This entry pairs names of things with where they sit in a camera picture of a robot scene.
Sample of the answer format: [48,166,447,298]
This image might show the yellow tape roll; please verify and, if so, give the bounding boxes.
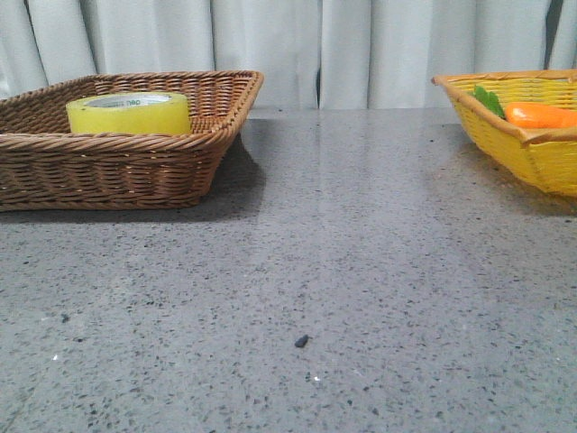
[66,92,191,135]

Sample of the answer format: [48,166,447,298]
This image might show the small black debris piece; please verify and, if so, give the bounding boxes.
[294,335,309,348]

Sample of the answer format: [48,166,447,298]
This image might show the white curtain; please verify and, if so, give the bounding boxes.
[1,0,576,109]

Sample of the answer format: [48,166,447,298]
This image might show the brown wicker basket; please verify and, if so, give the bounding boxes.
[1,70,264,211]

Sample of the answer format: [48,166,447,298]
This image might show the orange toy carrot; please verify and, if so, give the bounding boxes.
[470,86,576,129]

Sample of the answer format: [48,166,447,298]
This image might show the yellow wicker basket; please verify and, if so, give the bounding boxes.
[432,69,576,197]

